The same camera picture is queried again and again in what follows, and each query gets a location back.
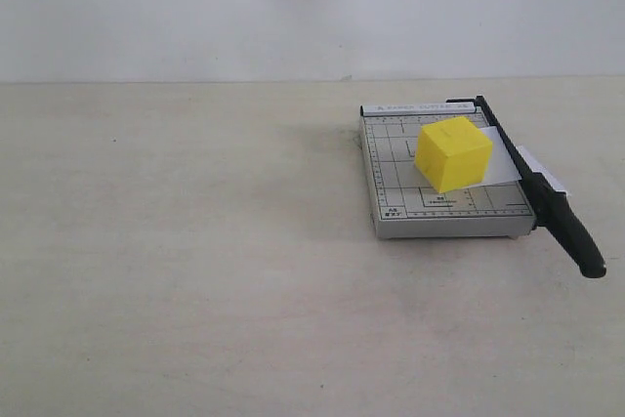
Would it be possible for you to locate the grey paper cutter base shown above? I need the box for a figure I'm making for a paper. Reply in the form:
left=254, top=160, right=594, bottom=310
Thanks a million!
left=359, top=99, right=536, bottom=239

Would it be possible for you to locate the yellow cube block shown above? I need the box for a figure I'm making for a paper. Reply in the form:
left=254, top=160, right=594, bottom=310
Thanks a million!
left=414, top=116, right=493, bottom=193

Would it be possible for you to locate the black cutter blade arm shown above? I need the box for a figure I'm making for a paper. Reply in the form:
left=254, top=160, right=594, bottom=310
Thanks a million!
left=475, top=96, right=606, bottom=278

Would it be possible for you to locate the white paper sheet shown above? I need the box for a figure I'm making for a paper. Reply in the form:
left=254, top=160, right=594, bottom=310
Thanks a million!
left=472, top=126, right=521, bottom=188
left=517, top=146, right=569, bottom=196

